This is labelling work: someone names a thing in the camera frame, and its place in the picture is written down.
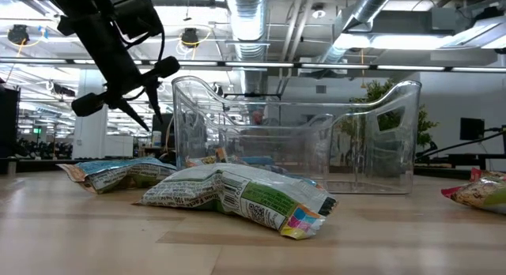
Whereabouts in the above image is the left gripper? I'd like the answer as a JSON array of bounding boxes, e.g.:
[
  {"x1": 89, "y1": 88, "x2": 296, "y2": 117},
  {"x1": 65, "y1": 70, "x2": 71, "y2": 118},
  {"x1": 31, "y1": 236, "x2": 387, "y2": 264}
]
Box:
[{"x1": 71, "y1": 17, "x2": 181, "y2": 132}]

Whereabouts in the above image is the clear plastic bin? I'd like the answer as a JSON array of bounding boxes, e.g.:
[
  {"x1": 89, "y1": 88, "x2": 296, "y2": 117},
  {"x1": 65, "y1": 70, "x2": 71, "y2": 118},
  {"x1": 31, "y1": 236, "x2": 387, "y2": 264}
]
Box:
[
  {"x1": 215, "y1": 112, "x2": 337, "y2": 169},
  {"x1": 172, "y1": 75, "x2": 423, "y2": 196}
]

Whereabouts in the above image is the red Quaker Chewy granola bar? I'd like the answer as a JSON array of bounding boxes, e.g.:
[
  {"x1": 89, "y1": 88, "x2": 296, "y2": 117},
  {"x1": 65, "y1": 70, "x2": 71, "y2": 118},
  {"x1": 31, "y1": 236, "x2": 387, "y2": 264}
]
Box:
[
  {"x1": 440, "y1": 175, "x2": 506, "y2": 216},
  {"x1": 469, "y1": 167, "x2": 506, "y2": 183}
]

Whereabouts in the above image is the dark display screen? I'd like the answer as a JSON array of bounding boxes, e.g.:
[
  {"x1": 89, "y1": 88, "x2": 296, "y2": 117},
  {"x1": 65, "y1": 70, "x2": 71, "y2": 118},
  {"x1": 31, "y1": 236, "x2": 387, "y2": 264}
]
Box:
[{"x1": 152, "y1": 112, "x2": 175, "y2": 149}]

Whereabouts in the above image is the white building column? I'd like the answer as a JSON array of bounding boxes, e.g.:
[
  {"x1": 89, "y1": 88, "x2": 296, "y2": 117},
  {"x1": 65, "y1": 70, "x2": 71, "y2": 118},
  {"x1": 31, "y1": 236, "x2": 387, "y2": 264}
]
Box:
[{"x1": 72, "y1": 69, "x2": 108, "y2": 160}]

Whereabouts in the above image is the black cabinet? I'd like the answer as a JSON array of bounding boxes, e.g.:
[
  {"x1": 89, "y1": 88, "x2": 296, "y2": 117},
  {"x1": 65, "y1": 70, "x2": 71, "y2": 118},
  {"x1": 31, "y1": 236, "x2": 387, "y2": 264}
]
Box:
[{"x1": 0, "y1": 87, "x2": 21, "y2": 157}]

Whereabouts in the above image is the green potted plant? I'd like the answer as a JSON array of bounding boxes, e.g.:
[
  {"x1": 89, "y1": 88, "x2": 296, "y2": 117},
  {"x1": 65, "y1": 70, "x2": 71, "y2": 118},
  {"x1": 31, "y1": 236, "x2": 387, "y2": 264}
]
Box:
[{"x1": 342, "y1": 79, "x2": 440, "y2": 169}]

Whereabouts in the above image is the black monitor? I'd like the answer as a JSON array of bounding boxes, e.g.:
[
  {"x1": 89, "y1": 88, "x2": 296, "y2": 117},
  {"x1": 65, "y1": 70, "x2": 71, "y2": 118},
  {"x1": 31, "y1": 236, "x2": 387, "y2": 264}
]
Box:
[{"x1": 459, "y1": 117, "x2": 486, "y2": 141}]

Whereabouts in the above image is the black desk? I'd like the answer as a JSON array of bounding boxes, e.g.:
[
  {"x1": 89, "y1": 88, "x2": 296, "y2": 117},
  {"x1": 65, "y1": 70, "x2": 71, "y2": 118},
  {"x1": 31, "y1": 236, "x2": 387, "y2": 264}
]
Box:
[{"x1": 442, "y1": 152, "x2": 506, "y2": 171}]

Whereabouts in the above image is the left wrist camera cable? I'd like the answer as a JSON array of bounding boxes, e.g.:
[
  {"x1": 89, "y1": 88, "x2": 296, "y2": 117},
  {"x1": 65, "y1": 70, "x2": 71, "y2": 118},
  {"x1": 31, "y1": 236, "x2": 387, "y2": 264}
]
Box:
[{"x1": 134, "y1": 28, "x2": 167, "y2": 66}]

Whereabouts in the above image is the black ceiling camera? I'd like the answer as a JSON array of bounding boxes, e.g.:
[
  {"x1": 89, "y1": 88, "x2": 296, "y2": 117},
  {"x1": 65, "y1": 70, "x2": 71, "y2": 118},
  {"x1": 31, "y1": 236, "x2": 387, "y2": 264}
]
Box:
[
  {"x1": 180, "y1": 27, "x2": 201, "y2": 50},
  {"x1": 6, "y1": 24, "x2": 32, "y2": 46}
]

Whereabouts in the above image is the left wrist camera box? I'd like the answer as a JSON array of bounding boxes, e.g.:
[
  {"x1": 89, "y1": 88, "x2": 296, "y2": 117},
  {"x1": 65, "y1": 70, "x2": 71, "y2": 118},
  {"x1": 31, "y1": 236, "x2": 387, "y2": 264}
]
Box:
[{"x1": 112, "y1": 0, "x2": 164, "y2": 40}]

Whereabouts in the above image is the silver ventilation duct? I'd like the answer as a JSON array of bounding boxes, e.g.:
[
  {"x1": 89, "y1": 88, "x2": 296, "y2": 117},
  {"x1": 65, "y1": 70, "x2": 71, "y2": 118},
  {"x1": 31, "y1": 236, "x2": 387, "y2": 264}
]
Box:
[
  {"x1": 225, "y1": 0, "x2": 274, "y2": 94},
  {"x1": 315, "y1": 0, "x2": 399, "y2": 65}
]

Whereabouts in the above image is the black light rail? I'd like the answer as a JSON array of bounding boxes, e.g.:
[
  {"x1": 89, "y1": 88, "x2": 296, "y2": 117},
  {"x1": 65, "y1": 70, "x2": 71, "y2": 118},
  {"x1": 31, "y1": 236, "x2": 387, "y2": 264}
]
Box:
[{"x1": 0, "y1": 57, "x2": 506, "y2": 73}]

